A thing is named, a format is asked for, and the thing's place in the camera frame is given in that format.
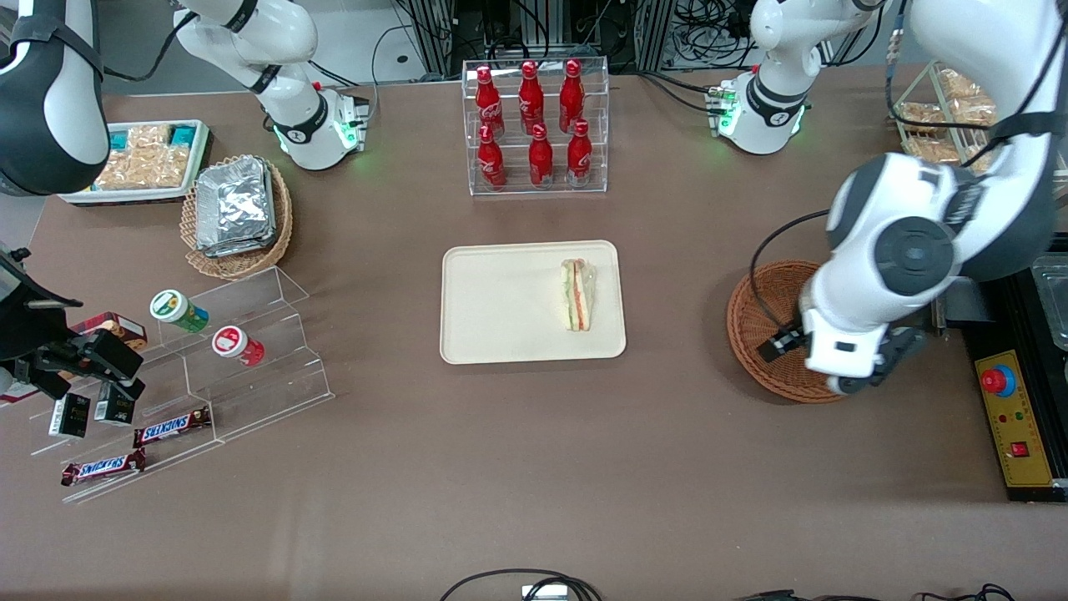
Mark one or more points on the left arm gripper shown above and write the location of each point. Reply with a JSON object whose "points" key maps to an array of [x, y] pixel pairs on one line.
{"points": [[791, 338]]}

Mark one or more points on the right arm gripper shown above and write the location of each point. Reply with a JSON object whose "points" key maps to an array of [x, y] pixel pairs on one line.
{"points": [[23, 321]]}

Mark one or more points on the plastic-wrapped triangle sandwich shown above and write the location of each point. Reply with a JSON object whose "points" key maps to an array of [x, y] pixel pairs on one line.
{"points": [[577, 292]]}

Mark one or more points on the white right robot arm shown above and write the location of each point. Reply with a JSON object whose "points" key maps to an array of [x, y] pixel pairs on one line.
{"points": [[50, 108]]}

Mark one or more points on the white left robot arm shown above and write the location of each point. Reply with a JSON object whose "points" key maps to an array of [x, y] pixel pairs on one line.
{"points": [[915, 250]]}

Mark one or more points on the round brown wicker basket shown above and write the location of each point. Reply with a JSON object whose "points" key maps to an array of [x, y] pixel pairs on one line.
{"points": [[751, 334]]}

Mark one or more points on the white tray of snack packs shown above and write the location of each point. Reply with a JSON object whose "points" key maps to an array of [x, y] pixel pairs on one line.
{"points": [[83, 197]]}

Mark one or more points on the oval wicker basket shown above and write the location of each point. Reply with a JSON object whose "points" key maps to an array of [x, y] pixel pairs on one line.
{"points": [[242, 263]]}

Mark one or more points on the cream rectangular tray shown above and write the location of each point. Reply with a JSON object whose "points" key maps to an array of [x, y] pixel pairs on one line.
{"points": [[501, 300]]}

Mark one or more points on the small black carton box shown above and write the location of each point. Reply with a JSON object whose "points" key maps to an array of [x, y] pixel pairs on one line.
{"points": [[69, 416], [115, 409]]}

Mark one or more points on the red-brown chocolate box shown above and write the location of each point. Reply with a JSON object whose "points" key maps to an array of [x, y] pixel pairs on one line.
{"points": [[121, 325]]}

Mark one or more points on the Snickers chocolate bar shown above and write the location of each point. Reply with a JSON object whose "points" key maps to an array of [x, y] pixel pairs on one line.
{"points": [[171, 427], [102, 468]]}

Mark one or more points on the green can with white lid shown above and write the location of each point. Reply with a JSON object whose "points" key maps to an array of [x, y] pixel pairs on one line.
{"points": [[175, 309]]}

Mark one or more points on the yellow control panel box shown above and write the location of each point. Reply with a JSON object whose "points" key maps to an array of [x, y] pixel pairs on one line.
{"points": [[1022, 417]]}

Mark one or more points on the red can with white lid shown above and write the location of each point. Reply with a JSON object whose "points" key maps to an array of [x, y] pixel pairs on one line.
{"points": [[235, 345]]}

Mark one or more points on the clear acrylic stepped shelf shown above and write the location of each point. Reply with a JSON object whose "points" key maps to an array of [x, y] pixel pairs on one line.
{"points": [[267, 392]]}

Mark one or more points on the clear plastic container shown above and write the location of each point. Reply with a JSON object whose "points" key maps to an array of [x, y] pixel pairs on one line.
{"points": [[1053, 300]]}

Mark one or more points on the beige cracker snack packs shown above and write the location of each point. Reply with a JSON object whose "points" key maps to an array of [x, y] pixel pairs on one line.
{"points": [[146, 163]]}

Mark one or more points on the silver foil container stack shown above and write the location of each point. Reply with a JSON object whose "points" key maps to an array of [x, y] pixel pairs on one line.
{"points": [[235, 204]]}

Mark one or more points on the teal snack pack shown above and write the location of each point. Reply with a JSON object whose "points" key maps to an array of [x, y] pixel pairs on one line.
{"points": [[182, 133], [119, 139]]}

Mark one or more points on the clear-wrapped bread pack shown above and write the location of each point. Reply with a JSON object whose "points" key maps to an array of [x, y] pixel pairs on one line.
{"points": [[959, 83], [922, 115]]}

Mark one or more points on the red cola bottle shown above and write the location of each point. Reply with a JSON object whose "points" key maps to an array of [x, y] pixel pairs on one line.
{"points": [[579, 157], [571, 96], [489, 104], [541, 160], [491, 163], [530, 100]]}

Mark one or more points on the small white device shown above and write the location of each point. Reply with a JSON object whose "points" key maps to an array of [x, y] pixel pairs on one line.
{"points": [[544, 592]]}

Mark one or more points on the clear acrylic bottle rack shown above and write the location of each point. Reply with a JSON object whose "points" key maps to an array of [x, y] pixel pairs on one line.
{"points": [[513, 185]]}

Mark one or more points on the aluminium frame post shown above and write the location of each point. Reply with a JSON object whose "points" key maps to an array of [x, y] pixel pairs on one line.
{"points": [[652, 33], [438, 33]]}

